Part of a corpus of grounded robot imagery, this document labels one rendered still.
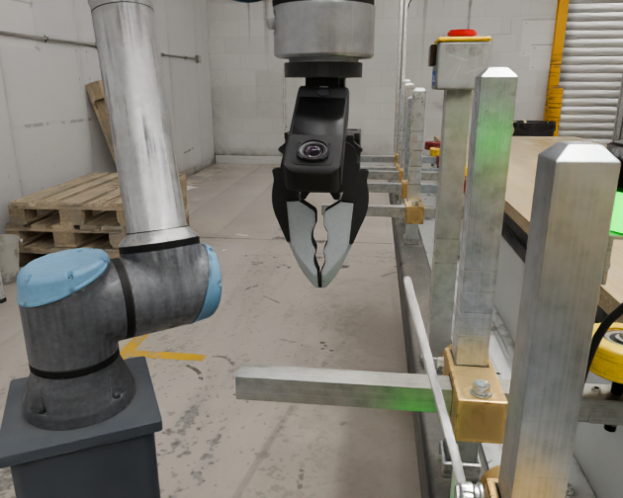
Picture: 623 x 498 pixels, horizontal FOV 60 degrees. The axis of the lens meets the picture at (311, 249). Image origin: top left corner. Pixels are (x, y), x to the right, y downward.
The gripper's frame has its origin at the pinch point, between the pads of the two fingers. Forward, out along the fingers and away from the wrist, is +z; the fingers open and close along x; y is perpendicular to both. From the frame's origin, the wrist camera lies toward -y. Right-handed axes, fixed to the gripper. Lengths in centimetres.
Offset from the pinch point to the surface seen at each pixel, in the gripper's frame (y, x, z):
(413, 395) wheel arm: 3.2, -10.1, 14.5
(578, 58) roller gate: 747, -274, -51
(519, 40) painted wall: 752, -197, -75
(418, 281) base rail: 76, -17, 28
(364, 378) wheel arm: 4.4, -4.7, 13.5
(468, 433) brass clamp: -0.3, -15.5, 16.3
